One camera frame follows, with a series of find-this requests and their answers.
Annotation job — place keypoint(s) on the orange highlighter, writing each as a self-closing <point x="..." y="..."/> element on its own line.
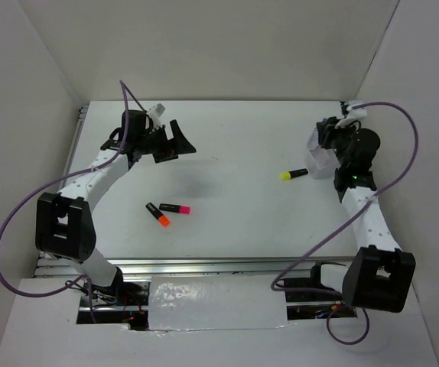
<point x="157" y="214"/>

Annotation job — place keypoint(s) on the yellow highlighter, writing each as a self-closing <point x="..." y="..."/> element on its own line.
<point x="288" y="175"/>

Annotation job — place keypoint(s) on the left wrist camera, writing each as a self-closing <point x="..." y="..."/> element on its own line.
<point x="155" y="113"/>

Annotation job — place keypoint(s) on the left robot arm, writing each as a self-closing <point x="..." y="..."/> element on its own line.
<point x="64" y="223"/>

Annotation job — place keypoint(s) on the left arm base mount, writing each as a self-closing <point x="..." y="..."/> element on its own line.
<point x="130" y="309"/>

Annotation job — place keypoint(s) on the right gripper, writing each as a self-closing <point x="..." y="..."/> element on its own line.
<point x="326" y="130"/>

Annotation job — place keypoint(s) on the aluminium frame rail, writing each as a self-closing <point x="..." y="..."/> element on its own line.
<point x="134" y="268"/>

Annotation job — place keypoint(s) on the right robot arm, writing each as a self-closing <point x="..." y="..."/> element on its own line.
<point x="379" y="277"/>

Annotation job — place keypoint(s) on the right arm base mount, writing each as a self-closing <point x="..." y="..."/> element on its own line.
<point x="307" y="305"/>

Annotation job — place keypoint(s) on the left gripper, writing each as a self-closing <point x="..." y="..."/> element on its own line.
<point x="171" y="148"/>

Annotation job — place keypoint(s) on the white cover plate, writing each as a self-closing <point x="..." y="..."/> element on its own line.
<point x="237" y="302"/>

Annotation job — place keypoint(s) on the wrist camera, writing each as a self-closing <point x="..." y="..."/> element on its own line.
<point x="155" y="113"/>
<point x="350" y="112"/>

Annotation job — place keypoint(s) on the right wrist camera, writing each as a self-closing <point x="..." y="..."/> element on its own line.
<point x="350" y="112"/>

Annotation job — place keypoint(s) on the white divided container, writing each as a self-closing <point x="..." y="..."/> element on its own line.
<point x="321" y="163"/>

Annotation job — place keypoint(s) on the pink highlighter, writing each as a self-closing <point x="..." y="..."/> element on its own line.
<point x="173" y="208"/>

